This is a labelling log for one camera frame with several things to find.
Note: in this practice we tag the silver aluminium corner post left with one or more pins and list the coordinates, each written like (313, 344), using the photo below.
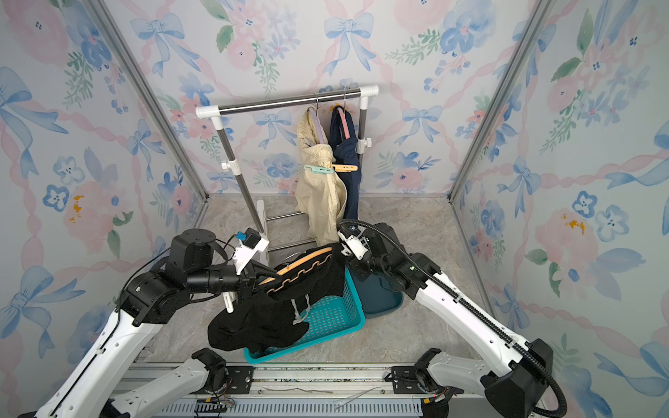
(102, 17)

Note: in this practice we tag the teal perforated plastic basket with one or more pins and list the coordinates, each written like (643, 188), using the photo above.
(330, 318)

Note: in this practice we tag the mint green clothespin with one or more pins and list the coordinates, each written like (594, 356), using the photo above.
(319, 170)

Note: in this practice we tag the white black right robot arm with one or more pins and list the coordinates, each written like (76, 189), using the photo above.
(514, 374)

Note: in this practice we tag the dark teal plastic bin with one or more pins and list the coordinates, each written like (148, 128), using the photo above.
(376, 295)

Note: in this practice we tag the beige shorts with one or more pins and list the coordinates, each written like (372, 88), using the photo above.
(322, 198)

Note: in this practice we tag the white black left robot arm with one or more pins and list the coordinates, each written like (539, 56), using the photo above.
(146, 304)

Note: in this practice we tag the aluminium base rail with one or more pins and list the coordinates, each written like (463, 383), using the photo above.
(288, 390)

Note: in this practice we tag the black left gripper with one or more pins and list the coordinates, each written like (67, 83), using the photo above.
(246, 281)

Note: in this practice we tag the black shorts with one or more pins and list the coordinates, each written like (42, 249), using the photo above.
(277, 320)

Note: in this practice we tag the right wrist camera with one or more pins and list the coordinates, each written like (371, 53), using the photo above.
(353, 246)

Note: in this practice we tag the pink clothes hanger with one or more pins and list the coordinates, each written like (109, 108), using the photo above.
(345, 132)

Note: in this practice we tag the white metal clothes rack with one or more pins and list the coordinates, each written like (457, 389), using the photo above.
(271, 168)

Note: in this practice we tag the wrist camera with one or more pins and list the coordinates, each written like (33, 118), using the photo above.
(353, 246)
(251, 242)

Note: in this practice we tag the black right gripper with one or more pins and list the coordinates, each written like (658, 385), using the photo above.
(361, 263)

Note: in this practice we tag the navy blue shorts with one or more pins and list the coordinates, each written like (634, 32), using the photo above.
(343, 141)

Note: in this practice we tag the orange clothespin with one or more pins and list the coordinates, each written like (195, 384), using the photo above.
(345, 168)

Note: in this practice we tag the orange clothes hanger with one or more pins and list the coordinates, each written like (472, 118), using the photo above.
(297, 271)

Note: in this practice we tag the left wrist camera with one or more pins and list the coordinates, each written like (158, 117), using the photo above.
(251, 242)

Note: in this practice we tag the lilac clothes hanger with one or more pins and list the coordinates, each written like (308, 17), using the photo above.
(317, 126)

